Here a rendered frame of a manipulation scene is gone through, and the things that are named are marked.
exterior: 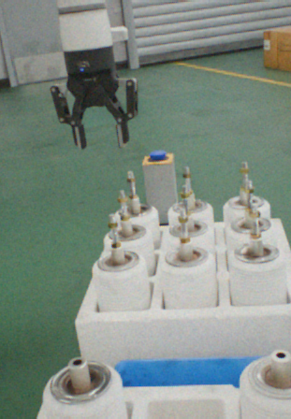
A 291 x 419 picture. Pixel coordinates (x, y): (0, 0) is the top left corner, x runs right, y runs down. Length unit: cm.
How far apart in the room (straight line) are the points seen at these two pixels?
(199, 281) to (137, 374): 19
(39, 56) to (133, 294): 510
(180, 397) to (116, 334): 23
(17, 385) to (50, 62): 501
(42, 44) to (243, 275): 516
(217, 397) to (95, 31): 53
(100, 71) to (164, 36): 532
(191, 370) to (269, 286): 19
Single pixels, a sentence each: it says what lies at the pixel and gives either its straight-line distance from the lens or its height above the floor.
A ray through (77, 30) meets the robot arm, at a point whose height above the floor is 64.
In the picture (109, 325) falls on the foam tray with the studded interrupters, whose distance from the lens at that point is 92.
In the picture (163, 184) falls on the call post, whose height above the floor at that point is 26.
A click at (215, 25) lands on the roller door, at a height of 31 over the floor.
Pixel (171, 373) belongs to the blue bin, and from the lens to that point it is 92.
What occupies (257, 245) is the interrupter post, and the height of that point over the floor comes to 27.
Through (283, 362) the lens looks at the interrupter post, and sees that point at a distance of 64.
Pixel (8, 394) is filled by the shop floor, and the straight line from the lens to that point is 112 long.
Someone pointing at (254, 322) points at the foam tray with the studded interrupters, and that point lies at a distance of 91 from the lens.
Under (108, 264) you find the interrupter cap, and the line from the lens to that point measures 94.
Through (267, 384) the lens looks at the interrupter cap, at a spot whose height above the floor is 25.
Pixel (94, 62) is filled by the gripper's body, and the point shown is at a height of 59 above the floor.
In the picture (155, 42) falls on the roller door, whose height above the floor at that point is 23.
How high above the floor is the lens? 67
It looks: 22 degrees down
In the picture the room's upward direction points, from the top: 7 degrees counter-clockwise
